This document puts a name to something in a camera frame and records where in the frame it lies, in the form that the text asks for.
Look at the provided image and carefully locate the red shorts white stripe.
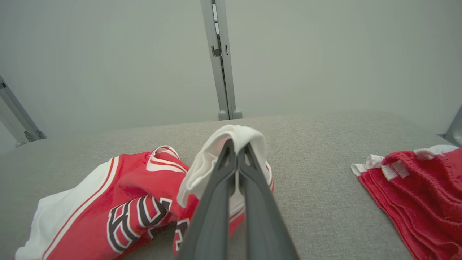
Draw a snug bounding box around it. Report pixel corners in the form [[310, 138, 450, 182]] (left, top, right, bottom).
[[351, 144, 462, 260]]

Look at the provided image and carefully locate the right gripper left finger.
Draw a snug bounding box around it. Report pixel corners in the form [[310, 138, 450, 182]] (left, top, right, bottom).
[[177, 139, 239, 260]]

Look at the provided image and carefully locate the grey partition post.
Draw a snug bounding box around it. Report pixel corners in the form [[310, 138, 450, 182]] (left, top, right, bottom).
[[437, 105, 462, 148], [200, 0, 243, 121], [0, 74, 47, 148]]

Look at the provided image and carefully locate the red white basketball jersey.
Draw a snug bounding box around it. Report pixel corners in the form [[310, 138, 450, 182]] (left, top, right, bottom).
[[14, 125, 275, 260]]

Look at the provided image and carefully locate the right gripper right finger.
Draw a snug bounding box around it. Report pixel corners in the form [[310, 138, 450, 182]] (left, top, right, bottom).
[[236, 143, 300, 260]]

